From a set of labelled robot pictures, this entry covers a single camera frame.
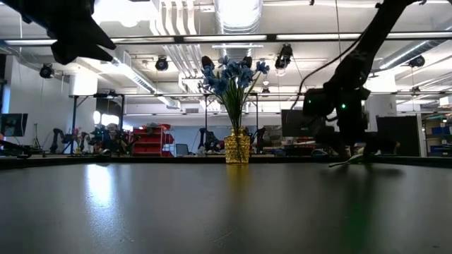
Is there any black upright panel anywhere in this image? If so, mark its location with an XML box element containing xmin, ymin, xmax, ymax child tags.
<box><xmin>376</xmin><ymin>115</ymin><xmax>420</xmax><ymax>157</ymax></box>

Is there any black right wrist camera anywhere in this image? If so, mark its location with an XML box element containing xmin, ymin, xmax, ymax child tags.
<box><xmin>302</xmin><ymin>87</ymin><xmax>336</xmax><ymax>118</ymax></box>

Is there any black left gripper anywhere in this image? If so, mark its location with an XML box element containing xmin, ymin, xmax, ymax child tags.
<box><xmin>0</xmin><ymin>0</ymin><xmax>117</xmax><ymax>66</ymax></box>

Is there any black ceiling spotlight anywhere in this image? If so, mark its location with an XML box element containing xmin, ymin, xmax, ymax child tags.
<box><xmin>408</xmin><ymin>54</ymin><xmax>426</xmax><ymax>68</ymax></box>
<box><xmin>39</xmin><ymin>62</ymin><xmax>56</xmax><ymax>79</ymax></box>
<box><xmin>155</xmin><ymin>55</ymin><xmax>170</xmax><ymax>72</ymax></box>
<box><xmin>274</xmin><ymin>44</ymin><xmax>294</xmax><ymax>70</ymax></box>

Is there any blue artificial flower bunch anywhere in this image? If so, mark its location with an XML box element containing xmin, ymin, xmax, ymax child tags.
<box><xmin>201</xmin><ymin>55</ymin><xmax>271</xmax><ymax>137</ymax></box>

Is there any black tall stand frame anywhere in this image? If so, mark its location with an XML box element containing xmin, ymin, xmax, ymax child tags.
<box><xmin>69</xmin><ymin>92</ymin><xmax>126</xmax><ymax>153</ymax></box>

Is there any thin hanging cable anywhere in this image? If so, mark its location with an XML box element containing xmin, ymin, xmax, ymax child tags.
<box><xmin>334</xmin><ymin>0</ymin><xmax>343</xmax><ymax>54</ymax></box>

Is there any red shelf cart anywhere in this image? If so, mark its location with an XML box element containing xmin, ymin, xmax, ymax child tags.
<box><xmin>131</xmin><ymin>123</ymin><xmax>176</xmax><ymax>158</ymax></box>

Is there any person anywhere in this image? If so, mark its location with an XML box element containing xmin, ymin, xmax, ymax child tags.
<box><xmin>104</xmin><ymin>123</ymin><xmax>137</xmax><ymax>156</ymax></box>

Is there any yellow textured glass vase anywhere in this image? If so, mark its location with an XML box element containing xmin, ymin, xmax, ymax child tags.
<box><xmin>224</xmin><ymin>127</ymin><xmax>251</xmax><ymax>164</ymax></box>

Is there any yellow artificial tulip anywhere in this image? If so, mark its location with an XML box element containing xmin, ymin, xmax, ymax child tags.
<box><xmin>328</xmin><ymin>146</ymin><xmax>368</xmax><ymax>168</ymax></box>

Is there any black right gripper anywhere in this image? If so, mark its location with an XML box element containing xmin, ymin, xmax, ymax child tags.
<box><xmin>331</xmin><ymin>87</ymin><xmax>371</xmax><ymax>158</ymax></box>

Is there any silver ventilation duct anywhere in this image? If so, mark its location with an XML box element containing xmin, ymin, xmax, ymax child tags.
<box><xmin>215</xmin><ymin>0</ymin><xmax>264</xmax><ymax>66</ymax></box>

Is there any black computer monitor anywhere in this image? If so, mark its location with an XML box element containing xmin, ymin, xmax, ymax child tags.
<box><xmin>0</xmin><ymin>112</ymin><xmax>29</xmax><ymax>138</ymax></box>
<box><xmin>281</xmin><ymin>109</ymin><xmax>328</xmax><ymax>138</ymax></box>

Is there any overhead light bar frame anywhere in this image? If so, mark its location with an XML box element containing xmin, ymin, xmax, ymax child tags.
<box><xmin>0</xmin><ymin>32</ymin><xmax>452</xmax><ymax>46</ymax></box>

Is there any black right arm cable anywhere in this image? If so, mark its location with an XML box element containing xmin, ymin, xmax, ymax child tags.
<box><xmin>290</xmin><ymin>33</ymin><xmax>364</xmax><ymax>110</ymax></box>

